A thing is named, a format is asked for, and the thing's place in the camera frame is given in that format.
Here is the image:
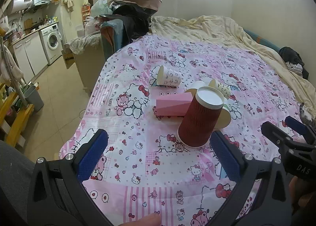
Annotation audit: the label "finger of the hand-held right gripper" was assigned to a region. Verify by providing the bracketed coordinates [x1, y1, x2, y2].
[284, 116, 316, 144]
[261, 121, 300, 152]

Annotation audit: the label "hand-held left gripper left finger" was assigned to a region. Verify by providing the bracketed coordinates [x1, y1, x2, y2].
[27, 129, 114, 226]

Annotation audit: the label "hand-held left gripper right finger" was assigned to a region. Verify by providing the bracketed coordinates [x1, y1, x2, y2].
[209, 130, 295, 226]

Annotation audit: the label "red corrugated paper cup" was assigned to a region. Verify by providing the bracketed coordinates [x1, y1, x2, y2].
[178, 86, 224, 148]

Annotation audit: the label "white cup with green print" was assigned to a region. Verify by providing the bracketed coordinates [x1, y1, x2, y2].
[215, 98, 232, 130]

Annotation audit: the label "white cup with black marks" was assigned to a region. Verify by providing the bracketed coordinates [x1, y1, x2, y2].
[209, 78, 232, 99]

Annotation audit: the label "pink paper cup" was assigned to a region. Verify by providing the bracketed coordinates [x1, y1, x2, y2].
[155, 92, 193, 117]

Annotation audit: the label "plain white paper cup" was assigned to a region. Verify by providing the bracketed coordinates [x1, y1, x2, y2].
[185, 81, 206, 94]

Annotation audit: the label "white dotted paper cup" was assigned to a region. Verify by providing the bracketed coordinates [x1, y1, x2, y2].
[156, 65, 181, 87]

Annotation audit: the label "person's right hand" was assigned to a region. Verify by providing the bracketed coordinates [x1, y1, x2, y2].
[289, 176, 309, 217]

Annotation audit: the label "person's left hand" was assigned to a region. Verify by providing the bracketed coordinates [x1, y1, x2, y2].
[121, 212, 161, 226]

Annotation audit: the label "striped cloth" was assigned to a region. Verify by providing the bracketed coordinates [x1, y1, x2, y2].
[285, 62, 304, 77]

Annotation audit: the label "pink printed blanket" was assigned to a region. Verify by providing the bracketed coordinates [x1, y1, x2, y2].
[59, 34, 311, 226]

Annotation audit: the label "dark clothing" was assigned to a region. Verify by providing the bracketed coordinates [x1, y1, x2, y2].
[279, 46, 309, 79]

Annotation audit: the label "grey trash bin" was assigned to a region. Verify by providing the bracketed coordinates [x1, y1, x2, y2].
[23, 84, 44, 112]

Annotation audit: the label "person's grey trouser leg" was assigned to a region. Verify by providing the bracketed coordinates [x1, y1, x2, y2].
[0, 139, 35, 226]

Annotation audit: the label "yellow wooden rack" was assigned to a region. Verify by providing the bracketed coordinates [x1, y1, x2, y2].
[0, 83, 35, 147]

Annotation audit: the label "cardboard box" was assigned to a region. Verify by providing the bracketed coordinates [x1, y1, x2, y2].
[61, 43, 76, 70]

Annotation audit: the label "beige duvet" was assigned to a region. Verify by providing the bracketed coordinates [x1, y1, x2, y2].
[148, 15, 316, 128]

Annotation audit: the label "beige sofa with floral cover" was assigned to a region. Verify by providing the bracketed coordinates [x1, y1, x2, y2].
[69, 32, 106, 93]

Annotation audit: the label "white washing machine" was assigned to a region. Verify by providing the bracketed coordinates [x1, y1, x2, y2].
[39, 22, 63, 66]

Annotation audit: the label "white kitchen cabinet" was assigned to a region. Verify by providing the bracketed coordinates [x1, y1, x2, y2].
[12, 31, 48, 83]

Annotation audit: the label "beige hanging cloths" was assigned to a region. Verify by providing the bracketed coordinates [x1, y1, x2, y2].
[0, 44, 25, 86]

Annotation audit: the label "white plastic bag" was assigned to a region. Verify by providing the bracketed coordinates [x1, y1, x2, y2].
[85, 16, 102, 34]
[90, 0, 111, 16]

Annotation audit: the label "pile of dark clothes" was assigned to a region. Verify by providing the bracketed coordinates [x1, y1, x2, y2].
[109, 0, 163, 41]

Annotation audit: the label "small orange shelf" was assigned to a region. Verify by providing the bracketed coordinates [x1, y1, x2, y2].
[81, 4, 92, 23]

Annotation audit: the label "beige hanging cloth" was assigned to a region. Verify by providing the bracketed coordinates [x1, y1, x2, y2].
[63, 0, 74, 13]

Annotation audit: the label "white water heater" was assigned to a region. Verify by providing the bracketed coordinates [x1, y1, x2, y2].
[12, 0, 43, 14]

